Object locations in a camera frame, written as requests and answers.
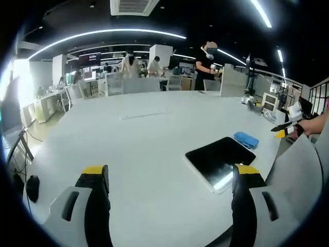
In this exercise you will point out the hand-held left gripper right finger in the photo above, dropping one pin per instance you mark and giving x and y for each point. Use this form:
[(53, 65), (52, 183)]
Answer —
[(259, 203)]

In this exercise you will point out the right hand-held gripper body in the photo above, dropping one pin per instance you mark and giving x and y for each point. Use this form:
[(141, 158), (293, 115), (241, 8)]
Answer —
[(295, 110)]

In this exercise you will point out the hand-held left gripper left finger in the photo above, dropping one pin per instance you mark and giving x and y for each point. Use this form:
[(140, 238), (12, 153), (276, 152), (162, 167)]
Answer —
[(77, 205)]

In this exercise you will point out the blue cleaning cloth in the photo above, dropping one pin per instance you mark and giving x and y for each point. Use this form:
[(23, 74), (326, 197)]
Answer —
[(246, 139)]

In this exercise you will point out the black tablet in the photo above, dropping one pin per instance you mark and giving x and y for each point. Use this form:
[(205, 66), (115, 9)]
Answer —
[(218, 157)]

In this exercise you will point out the person's right hand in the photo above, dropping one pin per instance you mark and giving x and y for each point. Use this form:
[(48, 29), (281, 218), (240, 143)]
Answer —
[(312, 126)]

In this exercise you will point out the white and yellow device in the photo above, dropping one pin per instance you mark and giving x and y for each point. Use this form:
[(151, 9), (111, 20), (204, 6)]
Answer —
[(254, 106)]

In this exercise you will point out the grey office chair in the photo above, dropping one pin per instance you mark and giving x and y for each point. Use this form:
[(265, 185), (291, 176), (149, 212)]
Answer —
[(295, 167)]

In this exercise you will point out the black oval object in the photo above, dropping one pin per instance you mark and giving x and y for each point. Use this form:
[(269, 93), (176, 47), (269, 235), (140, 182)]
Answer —
[(33, 187)]

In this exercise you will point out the black tripod stand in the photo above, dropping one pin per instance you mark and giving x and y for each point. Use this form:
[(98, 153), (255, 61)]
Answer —
[(250, 77)]

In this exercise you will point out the grey partition panel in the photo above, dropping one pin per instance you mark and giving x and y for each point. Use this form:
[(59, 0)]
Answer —
[(232, 81)]

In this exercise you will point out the straight ceiling light strip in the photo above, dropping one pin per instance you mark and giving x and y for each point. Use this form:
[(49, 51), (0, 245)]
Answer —
[(262, 13)]

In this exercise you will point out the white office desk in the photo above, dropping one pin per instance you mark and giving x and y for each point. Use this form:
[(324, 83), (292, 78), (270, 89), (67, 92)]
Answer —
[(46, 103)]

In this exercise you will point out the black monitor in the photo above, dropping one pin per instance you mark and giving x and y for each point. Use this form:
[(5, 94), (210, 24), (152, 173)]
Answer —
[(10, 113)]

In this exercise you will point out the white mesh chair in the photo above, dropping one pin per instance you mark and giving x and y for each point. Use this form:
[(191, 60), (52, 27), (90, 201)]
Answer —
[(114, 85)]

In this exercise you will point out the curved ceiling light strip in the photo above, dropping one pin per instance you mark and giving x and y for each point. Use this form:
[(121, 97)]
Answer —
[(108, 31)]

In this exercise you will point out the ceiling air vent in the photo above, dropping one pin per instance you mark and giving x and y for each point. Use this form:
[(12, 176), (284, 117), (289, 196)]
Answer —
[(129, 7)]

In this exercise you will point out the dark wall screen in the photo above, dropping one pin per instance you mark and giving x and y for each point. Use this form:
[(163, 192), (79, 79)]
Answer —
[(89, 59)]

